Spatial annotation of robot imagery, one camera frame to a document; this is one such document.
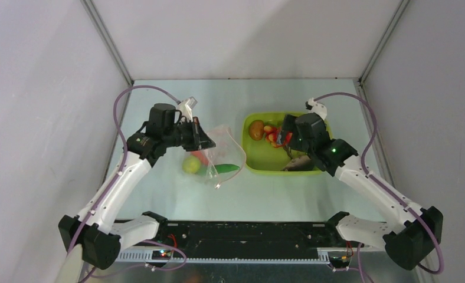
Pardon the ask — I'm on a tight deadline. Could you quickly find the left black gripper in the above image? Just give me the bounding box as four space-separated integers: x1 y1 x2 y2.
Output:
163 116 216 152

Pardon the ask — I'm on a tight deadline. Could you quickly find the red chili pepper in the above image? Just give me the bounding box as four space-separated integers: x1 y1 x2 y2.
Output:
191 151 209 166

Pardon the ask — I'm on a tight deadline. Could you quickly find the clear zip top bag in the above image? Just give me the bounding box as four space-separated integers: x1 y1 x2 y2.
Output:
181 124 246 189

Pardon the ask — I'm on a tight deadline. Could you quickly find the green pear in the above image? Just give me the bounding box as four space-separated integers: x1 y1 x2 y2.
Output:
182 156 201 174

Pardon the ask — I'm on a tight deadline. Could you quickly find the green cucumber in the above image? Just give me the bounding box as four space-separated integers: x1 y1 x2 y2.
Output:
196 164 240 176

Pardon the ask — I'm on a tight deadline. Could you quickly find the green plastic bin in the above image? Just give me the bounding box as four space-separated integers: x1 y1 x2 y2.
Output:
241 111 321 176

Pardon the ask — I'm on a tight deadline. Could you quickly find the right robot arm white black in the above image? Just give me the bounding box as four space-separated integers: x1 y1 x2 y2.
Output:
278 113 443 270

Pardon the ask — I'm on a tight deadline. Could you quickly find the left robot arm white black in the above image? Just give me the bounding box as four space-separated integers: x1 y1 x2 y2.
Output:
58 100 216 270

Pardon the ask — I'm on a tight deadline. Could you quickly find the grey toy fish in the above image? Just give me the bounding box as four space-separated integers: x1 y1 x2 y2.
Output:
282 156 315 172

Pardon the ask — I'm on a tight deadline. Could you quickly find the brown kiwi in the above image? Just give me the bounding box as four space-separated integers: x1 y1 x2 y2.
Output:
248 120 264 141

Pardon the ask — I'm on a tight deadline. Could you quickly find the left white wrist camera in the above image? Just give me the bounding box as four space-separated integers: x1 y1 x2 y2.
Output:
176 97 198 122

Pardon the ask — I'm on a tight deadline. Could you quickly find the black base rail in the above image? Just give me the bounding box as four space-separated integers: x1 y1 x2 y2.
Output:
131 221 364 260

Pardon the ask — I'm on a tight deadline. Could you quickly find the right aluminium corner post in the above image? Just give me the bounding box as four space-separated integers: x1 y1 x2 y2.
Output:
358 0 411 87

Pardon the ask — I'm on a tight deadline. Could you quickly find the aluminium corner post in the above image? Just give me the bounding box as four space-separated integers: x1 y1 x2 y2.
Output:
358 0 411 87
80 0 134 86

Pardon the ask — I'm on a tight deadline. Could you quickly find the left aluminium corner post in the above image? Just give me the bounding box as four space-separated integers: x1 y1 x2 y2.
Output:
80 0 134 86

